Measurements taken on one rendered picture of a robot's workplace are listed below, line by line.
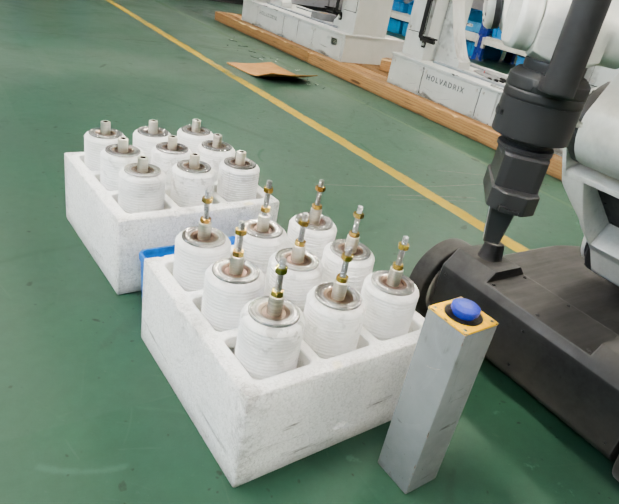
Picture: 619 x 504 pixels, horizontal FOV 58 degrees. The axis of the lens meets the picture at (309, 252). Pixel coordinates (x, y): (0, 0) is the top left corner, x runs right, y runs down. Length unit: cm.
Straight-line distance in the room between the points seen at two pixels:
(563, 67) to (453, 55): 297
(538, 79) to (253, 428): 57
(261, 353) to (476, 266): 57
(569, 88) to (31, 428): 87
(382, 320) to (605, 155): 44
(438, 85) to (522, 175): 276
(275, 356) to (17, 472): 40
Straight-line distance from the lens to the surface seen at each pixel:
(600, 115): 102
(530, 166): 68
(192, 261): 96
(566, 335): 112
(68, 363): 110
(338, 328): 85
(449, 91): 335
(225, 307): 88
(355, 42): 419
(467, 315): 78
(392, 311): 93
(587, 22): 63
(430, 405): 85
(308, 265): 94
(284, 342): 79
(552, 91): 64
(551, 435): 120
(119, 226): 119
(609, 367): 108
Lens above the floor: 71
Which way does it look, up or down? 28 degrees down
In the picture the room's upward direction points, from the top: 11 degrees clockwise
